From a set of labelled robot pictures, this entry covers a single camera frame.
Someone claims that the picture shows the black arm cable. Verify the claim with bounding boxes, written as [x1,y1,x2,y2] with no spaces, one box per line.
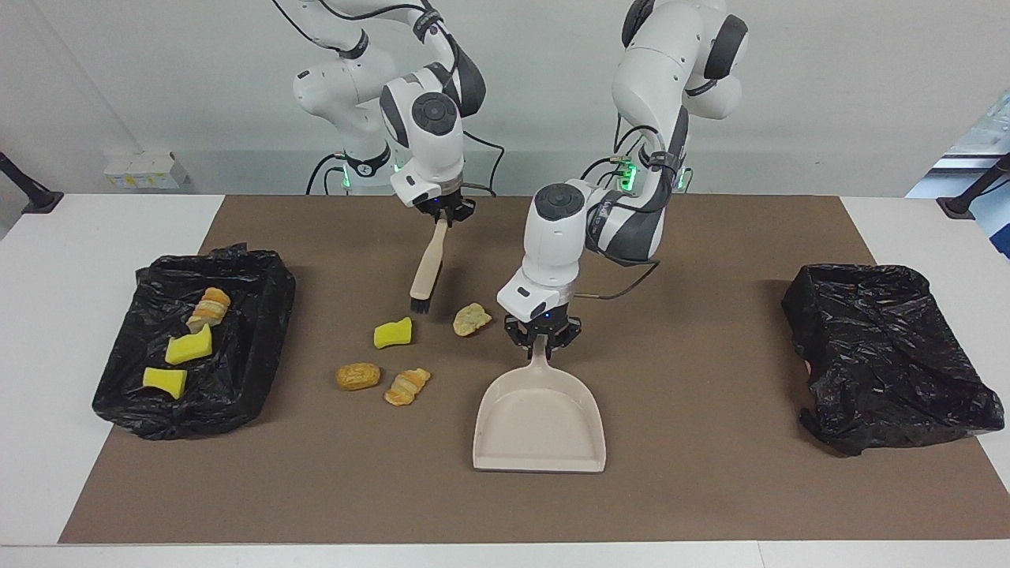
[572,110,687,302]
[272,0,506,198]

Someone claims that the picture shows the round brown bun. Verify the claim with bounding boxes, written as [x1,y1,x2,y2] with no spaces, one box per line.
[335,362,381,391]

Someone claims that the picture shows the bread chunk with tan crust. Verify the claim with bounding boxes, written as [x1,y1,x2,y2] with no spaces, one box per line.
[186,287,232,331]

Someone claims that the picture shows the small striped croissant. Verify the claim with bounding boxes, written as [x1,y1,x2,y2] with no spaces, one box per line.
[383,368,432,407]

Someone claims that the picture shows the black base cables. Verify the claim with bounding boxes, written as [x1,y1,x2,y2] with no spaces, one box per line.
[580,154,634,192]
[305,152,349,196]

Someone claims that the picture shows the beige hand brush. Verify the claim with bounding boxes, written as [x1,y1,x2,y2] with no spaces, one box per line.
[409,217,449,315]

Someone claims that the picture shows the bin lined with black bag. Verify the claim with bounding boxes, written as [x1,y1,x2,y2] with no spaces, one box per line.
[781,263,1006,457]
[92,245,297,441]

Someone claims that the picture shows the pale flaky pastry piece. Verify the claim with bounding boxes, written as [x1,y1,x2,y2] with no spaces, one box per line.
[452,303,492,338]

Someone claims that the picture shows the yellow sponge piece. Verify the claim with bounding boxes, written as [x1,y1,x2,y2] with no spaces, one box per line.
[164,324,214,366]
[142,367,189,400]
[373,316,414,349]

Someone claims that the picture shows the beige plastic dustpan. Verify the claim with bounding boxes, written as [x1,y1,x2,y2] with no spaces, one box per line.
[472,338,608,474]

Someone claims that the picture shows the white power strip box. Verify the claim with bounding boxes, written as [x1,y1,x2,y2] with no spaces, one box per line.
[104,151,190,190]

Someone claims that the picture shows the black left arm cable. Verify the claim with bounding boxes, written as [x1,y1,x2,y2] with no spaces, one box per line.
[572,110,687,302]

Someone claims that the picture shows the brown table mat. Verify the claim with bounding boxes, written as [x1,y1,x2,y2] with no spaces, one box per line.
[59,195,1010,545]

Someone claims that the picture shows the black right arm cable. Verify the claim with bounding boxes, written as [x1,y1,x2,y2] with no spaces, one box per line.
[272,0,506,198]

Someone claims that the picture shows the black left base cables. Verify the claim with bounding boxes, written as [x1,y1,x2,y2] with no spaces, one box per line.
[580,154,634,192]

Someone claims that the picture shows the black stand foot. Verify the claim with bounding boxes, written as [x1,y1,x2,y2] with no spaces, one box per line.
[937,151,1010,220]
[0,150,64,215]

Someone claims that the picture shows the black right base cables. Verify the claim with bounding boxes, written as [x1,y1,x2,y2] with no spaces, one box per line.
[305,152,349,196]

